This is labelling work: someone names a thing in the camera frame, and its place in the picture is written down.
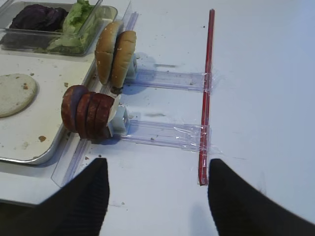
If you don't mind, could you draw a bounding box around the front meat patty slice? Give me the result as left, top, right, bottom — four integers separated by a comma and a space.
61, 85, 89, 132

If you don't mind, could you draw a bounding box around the meat patty slice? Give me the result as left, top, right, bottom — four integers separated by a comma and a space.
76, 91, 95, 139
61, 85, 89, 132
94, 94, 115, 139
86, 93, 102, 140

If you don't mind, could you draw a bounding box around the bun half behind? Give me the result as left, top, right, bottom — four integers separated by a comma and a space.
110, 30, 136, 89

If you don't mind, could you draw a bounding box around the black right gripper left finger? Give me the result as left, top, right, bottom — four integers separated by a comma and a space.
0, 158, 109, 236

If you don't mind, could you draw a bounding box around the sesame bun top front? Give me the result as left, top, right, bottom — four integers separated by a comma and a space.
94, 21, 124, 85

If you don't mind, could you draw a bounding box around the round bottom bun slice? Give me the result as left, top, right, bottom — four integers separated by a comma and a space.
0, 73, 37, 118

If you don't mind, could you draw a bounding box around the clear long rail right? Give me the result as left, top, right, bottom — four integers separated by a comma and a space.
51, 1, 138, 188

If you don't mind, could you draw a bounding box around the green lettuce pile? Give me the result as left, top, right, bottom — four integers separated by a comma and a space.
47, 0, 93, 51

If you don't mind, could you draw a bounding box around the white pusher block upper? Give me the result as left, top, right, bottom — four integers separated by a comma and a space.
126, 54, 137, 79

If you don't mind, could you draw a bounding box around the silver metal tray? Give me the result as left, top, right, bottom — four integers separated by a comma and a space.
0, 51, 95, 165

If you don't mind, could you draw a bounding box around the white pusher block lower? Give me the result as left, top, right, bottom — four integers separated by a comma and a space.
107, 95, 129, 137

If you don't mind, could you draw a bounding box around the clear plastic container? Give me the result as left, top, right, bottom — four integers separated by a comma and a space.
0, 0, 103, 56

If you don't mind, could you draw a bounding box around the purple cabbage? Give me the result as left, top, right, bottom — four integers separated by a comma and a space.
9, 4, 68, 31

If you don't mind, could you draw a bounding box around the white pusher block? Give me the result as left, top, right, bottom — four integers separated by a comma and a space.
126, 54, 137, 79
107, 95, 129, 137

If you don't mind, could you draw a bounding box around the red straw strip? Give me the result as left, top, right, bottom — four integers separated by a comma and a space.
198, 9, 215, 186

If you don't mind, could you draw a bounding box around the clear rail lower right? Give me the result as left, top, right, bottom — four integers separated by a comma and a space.
114, 120, 212, 152

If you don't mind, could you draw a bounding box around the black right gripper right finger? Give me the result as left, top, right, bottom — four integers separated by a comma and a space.
208, 159, 315, 236

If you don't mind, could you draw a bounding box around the clear rail upper right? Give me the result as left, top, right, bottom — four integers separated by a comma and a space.
125, 69, 212, 92

